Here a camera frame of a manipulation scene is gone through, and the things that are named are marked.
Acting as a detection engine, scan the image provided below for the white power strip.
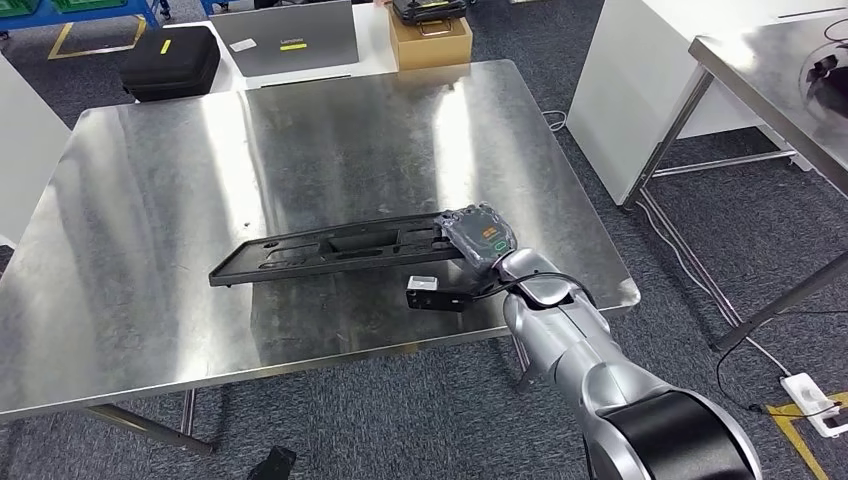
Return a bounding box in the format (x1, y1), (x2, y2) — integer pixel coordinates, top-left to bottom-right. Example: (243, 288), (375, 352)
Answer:
(780, 372), (848, 440)

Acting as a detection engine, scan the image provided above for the blue metal cart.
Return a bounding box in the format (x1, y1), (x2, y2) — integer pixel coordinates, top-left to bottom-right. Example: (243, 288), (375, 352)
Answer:
(0, 0), (162, 38)
(198, 0), (256, 16)

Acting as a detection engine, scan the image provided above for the white panel board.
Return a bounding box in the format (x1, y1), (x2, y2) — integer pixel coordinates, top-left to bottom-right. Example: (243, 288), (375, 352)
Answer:
(0, 52), (72, 250)
(566, 0), (848, 207)

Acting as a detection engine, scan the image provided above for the black floor cable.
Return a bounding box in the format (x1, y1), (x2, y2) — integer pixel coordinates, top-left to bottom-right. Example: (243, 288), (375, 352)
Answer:
(715, 307), (848, 419)

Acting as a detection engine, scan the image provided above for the black bag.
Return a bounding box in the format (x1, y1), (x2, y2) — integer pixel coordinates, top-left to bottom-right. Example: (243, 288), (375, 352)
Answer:
(801, 54), (848, 121)

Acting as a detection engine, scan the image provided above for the black tool case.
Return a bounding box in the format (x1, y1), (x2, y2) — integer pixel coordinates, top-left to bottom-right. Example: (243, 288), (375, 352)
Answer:
(390, 0), (469, 26)

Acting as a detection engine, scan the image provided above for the black bulky object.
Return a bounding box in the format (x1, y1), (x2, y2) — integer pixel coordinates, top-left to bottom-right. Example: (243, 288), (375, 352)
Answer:
(119, 25), (221, 104)

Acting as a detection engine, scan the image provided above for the grey laptop computer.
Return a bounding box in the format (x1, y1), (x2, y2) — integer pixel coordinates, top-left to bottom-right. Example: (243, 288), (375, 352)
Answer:
(208, 0), (360, 79)

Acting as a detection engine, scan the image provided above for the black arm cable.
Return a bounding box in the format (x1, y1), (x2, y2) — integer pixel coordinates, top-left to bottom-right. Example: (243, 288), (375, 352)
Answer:
(473, 271), (598, 309)

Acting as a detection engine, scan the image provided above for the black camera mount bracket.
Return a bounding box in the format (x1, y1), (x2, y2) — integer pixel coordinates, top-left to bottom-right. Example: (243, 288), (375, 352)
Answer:
(405, 281), (505, 314)

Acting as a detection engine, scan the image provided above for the white floor cable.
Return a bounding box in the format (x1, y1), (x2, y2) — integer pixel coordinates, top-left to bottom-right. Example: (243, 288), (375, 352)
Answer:
(635, 198), (793, 379)

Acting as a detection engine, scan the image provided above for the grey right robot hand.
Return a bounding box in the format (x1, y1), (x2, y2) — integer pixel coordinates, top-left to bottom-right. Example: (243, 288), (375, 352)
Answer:
(433, 203), (518, 276)

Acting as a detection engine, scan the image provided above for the brown cardboard box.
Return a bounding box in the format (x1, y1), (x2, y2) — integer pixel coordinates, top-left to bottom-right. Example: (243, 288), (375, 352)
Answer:
(388, 11), (474, 72)

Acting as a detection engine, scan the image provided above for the black plastic panel part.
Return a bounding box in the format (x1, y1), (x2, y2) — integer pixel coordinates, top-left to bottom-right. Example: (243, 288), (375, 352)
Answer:
(208, 211), (465, 288)

